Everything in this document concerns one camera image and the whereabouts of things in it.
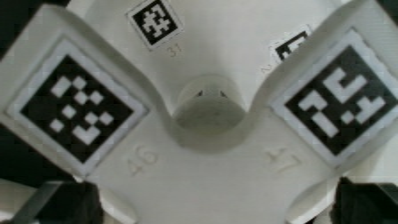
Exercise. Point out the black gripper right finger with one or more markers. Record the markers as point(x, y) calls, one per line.
point(365, 203)

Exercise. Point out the white round table top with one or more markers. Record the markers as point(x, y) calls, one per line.
point(308, 53)

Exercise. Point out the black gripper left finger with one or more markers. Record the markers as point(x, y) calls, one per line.
point(62, 204)

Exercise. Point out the white cylindrical table leg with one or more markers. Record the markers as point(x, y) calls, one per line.
point(210, 108)

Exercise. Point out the white cross-shaped table base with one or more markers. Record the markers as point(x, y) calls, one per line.
point(73, 108)

